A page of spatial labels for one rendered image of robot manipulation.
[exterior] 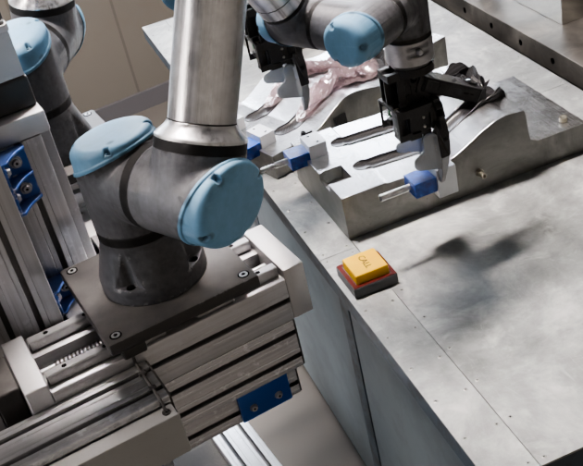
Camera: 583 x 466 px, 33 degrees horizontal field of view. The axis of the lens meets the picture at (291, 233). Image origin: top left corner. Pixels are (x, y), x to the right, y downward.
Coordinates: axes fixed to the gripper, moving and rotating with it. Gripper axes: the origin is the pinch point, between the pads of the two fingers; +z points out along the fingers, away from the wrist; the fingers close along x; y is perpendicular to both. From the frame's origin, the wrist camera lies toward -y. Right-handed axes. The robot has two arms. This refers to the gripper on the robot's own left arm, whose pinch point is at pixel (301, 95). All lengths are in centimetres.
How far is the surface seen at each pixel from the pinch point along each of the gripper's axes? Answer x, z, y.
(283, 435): -23, 101, 17
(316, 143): 2.4, 9.3, -0.1
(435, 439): 51, 43, 4
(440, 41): -24.1, 10.8, -40.5
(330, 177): 8.3, 13.9, 0.1
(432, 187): 31.5, 8.2, -9.9
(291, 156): 1.6, 10.5, 4.8
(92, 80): -239, 80, 20
